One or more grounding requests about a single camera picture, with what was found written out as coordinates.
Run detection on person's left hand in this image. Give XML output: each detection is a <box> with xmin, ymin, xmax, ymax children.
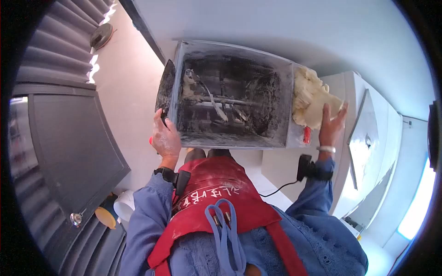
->
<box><xmin>151</xmin><ymin>109</ymin><xmax>182</xmax><ymax>159</ymax></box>

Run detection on person's right hand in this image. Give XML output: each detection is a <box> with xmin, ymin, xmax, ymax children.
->
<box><xmin>318</xmin><ymin>101</ymin><xmax>349</xmax><ymax>148</ymax></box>

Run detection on person's left fingers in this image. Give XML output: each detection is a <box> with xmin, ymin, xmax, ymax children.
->
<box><xmin>166</xmin><ymin>119</ymin><xmax>181</xmax><ymax>138</ymax></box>

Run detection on person's right fingers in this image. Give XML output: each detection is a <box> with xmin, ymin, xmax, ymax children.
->
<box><xmin>331</xmin><ymin>101</ymin><xmax>349</xmax><ymax>131</ymax></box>

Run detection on pale yellow dough lump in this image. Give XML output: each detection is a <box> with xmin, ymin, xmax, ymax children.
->
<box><xmin>292</xmin><ymin>66</ymin><xmax>344</xmax><ymax>131</ymax></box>

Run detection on black mixer side plate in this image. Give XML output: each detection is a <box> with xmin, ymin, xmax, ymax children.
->
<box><xmin>155</xmin><ymin>59</ymin><xmax>177</xmax><ymax>125</ymax></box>

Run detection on stainless steel panel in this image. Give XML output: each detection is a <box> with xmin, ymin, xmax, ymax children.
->
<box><xmin>347</xmin><ymin>89</ymin><xmax>379</xmax><ymax>191</ymax></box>

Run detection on person's legs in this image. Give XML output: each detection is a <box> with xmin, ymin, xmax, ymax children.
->
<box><xmin>184</xmin><ymin>148</ymin><xmax>233</xmax><ymax>164</ymax></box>

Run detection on black wrist band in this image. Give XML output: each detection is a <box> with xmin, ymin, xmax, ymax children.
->
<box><xmin>154</xmin><ymin>167</ymin><xmax>191</xmax><ymax>197</ymax></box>
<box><xmin>297</xmin><ymin>154</ymin><xmax>334</xmax><ymax>182</ymax></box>

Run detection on white cabinet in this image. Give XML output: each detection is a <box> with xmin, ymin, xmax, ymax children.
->
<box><xmin>261</xmin><ymin>70</ymin><xmax>403</xmax><ymax>229</ymax></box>

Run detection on metal dough mixer tub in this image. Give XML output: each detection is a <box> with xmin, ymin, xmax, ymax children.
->
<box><xmin>171</xmin><ymin>40</ymin><xmax>311</xmax><ymax>150</ymax></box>

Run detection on white bucket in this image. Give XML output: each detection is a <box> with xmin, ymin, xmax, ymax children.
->
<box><xmin>113</xmin><ymin>190</ymin><xmax>136</xmax><ymax>222</ymax></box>

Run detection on grey metal door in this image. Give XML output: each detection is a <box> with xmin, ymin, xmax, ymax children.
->
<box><xmin>11</xmin><ymin>83</ymin><xmax>132</xmax><ymax>242</ymax></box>

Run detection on yellow round lid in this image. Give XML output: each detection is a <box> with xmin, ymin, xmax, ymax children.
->
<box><xmin>95</xmin><ymin>206</ymin><xmax>117</xmax><ymax>230</ymax></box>

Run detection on person's body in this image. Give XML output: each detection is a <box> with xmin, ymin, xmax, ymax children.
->
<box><xmin>119</xmin><ymin>155</ymin><xmax>369</xmax><ymax>276</ymax></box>

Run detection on bright window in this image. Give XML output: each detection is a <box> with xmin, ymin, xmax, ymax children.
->
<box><xmin>397</xmin><ymin>157</ymin><xmax>436</xmax><ymax>241</ymax></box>

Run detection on grey corrugated shutter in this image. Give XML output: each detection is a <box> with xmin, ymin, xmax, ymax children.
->
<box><xmin>15</xmin><ymin>0</ymin><xmax>116</xmax><ymax>84</ymax></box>

